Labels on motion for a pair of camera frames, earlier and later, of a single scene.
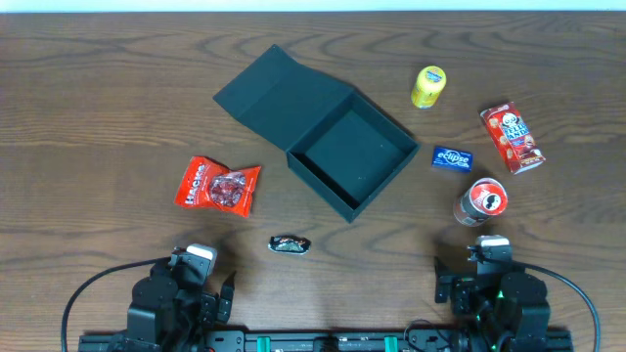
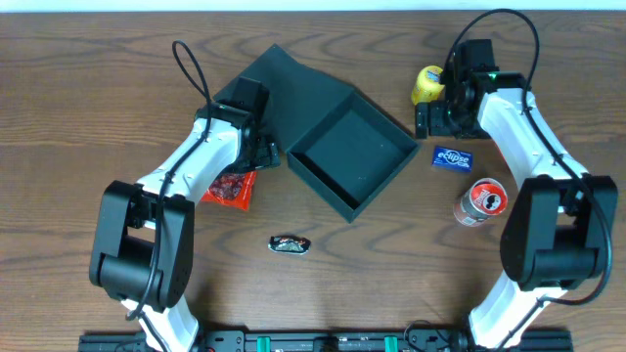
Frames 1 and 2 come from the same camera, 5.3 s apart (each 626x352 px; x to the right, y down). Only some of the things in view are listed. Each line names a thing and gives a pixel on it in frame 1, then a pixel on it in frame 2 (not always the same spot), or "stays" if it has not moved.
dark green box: (341, 151) stays
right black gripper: (457, 291) -> (423, 119)
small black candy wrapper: (288, 243) stays
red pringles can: (484, 198) stays
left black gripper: (209, 303) -> (264, 156)
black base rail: (300, 341) stays
